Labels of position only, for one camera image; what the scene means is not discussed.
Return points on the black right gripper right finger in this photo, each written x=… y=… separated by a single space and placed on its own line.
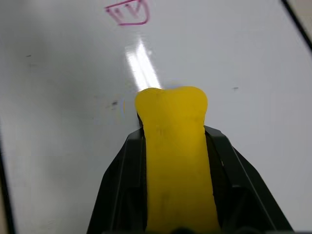
x=241 y=185

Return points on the yellow bone-shaped toy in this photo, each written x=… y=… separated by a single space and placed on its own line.
x=176 y=156

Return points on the pink marker drawing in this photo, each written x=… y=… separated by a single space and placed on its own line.
x=131 y=12

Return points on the white whiteboard with black frame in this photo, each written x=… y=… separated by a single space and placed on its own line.
x=73 y=97

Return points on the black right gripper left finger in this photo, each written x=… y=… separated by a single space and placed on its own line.
x=122 y=185

